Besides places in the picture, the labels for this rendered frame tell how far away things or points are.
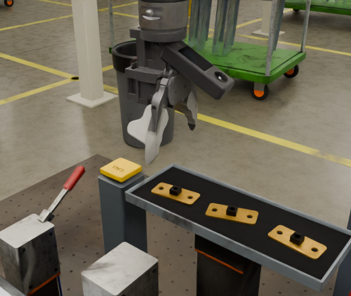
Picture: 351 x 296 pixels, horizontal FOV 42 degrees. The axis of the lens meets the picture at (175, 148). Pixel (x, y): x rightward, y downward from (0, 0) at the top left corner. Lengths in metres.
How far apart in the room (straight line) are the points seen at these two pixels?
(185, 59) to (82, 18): 3.58
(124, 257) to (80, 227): 0.78
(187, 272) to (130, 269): 0.61
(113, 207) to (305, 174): 2.48
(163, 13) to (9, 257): 0.55
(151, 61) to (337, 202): 2.43
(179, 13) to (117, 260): 0.40
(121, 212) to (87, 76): 3.52
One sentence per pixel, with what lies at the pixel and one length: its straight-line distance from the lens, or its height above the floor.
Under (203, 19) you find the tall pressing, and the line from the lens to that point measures 4.92.
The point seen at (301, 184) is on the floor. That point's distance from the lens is 3.18.
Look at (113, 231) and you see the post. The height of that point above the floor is 1.02.
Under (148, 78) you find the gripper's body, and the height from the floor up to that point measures 1.38.
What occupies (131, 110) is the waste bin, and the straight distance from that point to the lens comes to 3.41.
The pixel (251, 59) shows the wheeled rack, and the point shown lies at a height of 0.29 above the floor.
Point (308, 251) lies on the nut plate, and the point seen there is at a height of 1.16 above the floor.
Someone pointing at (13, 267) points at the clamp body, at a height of 1.00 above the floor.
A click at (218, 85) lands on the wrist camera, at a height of 1.38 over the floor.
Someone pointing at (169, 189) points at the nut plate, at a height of 1.17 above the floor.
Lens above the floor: 1.61
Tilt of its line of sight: 27 degrees down
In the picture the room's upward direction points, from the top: straight up
